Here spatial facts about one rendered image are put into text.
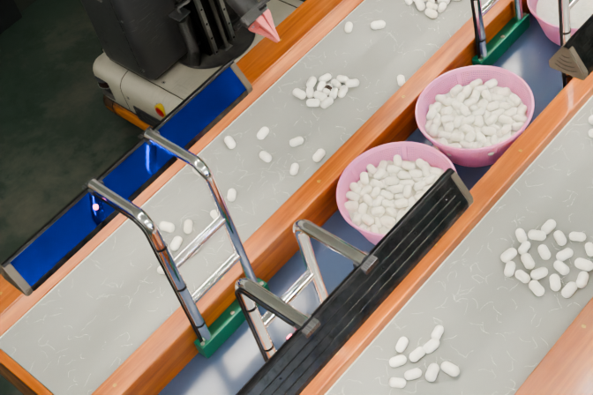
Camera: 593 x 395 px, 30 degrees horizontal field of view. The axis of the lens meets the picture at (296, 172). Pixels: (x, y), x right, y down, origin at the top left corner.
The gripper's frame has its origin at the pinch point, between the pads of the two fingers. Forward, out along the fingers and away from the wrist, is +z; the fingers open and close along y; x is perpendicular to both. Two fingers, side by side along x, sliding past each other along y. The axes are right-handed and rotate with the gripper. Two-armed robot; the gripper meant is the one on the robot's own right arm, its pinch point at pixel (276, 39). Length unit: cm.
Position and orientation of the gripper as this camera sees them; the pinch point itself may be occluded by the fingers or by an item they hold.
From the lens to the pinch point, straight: 269.0
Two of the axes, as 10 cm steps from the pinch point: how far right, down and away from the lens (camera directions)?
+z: 6.8, 7.3, 0.7
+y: 6.6, -6.5, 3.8
